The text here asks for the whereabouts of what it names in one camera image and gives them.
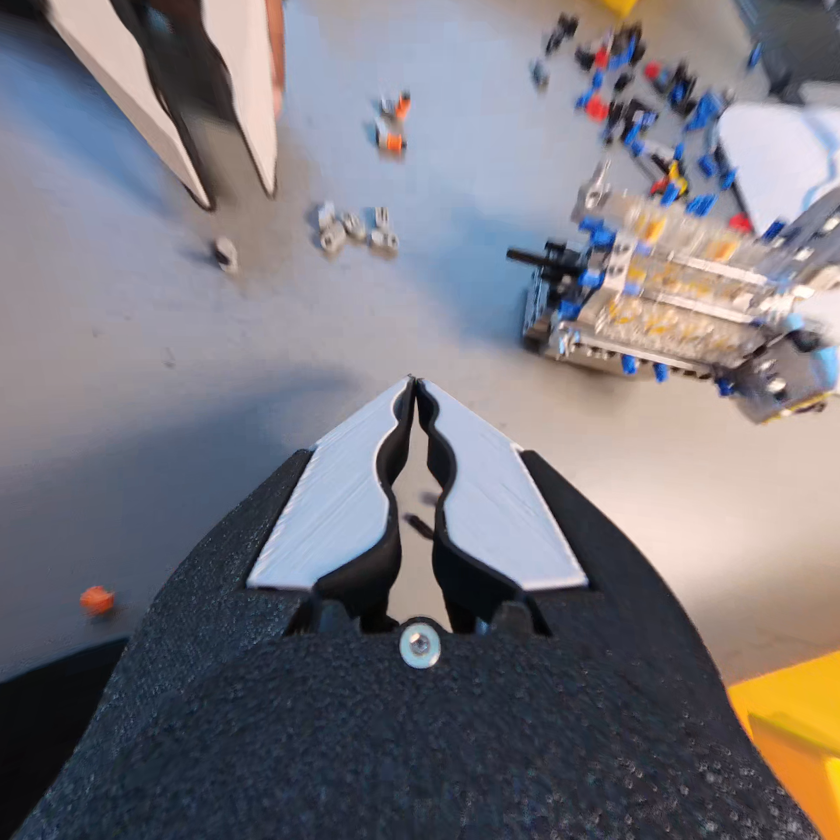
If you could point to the orange brick bush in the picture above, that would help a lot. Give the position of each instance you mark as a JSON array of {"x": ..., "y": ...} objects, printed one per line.
[
  {"x": 97, "y": 599},
  {"x": 401, "y": 105}
]

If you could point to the black brick pin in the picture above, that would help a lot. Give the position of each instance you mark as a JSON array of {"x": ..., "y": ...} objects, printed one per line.
[{"x": 420, "y": 525}]

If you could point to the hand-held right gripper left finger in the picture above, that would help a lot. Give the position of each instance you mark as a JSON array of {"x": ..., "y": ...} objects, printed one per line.
[{"x": 334, "y": 512}]

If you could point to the pile of grey connectors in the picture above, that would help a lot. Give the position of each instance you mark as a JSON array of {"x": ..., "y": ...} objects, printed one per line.
[{"x": 354, "y": 229}]

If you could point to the grey desk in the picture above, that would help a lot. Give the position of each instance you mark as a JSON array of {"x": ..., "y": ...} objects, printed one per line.
[{"x": 197, "y": 394}]

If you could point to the person's left hand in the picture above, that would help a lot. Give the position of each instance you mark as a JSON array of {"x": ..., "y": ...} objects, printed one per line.
[{"x": 275, "y": 52}]

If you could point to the assembled grey orange connector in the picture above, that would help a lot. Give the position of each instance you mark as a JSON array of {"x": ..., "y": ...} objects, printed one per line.
[{"x": 390, "y": 139}]

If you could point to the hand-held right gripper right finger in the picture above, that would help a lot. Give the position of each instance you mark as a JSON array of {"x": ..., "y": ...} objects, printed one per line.
[{"x": 505, "y": 518}]

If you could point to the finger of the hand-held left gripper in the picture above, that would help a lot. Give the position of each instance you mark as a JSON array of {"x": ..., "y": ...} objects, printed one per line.
[
  {"x": 118, "y": 72},
  {"x": 253, "y": 79}
]

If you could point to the scatter of small mixed parts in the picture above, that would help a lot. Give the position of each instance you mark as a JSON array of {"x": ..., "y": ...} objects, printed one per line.
[{"x": 623, "y": 98}]

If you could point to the brick engine model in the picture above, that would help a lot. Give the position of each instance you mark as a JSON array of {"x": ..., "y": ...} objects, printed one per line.
[{"x": 676, "y": 308}]

